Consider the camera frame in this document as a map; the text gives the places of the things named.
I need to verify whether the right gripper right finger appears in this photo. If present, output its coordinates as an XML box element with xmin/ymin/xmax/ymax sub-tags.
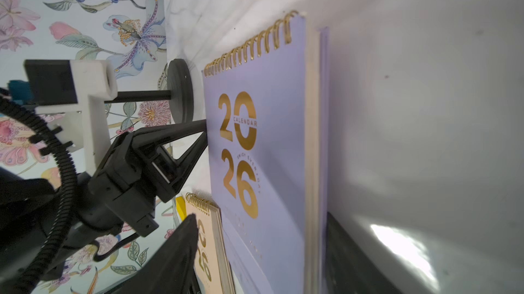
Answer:
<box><xmin>325</xmin><ymin>213</ymin><xmax>401</xmax><ymax>294</ymax></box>

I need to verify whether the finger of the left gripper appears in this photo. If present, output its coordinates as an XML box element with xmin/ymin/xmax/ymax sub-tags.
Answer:
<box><xmin>165</xmin><ymin>132</ymin><xmax>207</xmax><ymax>196</ymax></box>
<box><xmin>131</xmin><ymin>120</ymin><xmax>207</xmax><ymax>149</ymax></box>

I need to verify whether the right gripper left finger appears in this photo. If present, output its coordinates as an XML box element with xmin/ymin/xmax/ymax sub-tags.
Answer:
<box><xmin>107</xmin><ymin>214</ymin><xmax>201</xmax><ymax>294</ymax></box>

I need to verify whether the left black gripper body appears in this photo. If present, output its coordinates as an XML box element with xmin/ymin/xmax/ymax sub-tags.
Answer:
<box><xmin>77</xmin><ymin>132</ymin><xmax>169</xmax><ymax>237</ymax></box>

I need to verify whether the purple calendar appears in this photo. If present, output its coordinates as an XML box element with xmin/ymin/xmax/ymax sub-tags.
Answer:
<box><xmin>203</xmin><ymin>11</ymin><xmax>330</xmax><ymax>293</ymax></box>

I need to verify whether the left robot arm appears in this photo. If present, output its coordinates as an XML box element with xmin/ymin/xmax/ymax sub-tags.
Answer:
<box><xmin>1</xmin><ymin>98</ymin><xmax>207</xmax><ymax>293</ymax></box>

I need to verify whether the peach calendar front left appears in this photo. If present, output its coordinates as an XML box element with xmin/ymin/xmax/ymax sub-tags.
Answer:
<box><xmin>185</xmin><ymin>192</ymin><xmax>236</xmax><ymax>293</ymax></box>

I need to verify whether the yellow block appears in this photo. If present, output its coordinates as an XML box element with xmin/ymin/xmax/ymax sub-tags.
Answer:
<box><xmin>175</xmin><ymin>196</ymin><xmax>187</xmax><ymax>222</ymax></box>

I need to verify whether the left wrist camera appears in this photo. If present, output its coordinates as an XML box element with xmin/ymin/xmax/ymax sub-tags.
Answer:
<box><xmin>24</xmin><ymin>60</ymin><xmax>117</xmax><ymax>175</ymax></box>

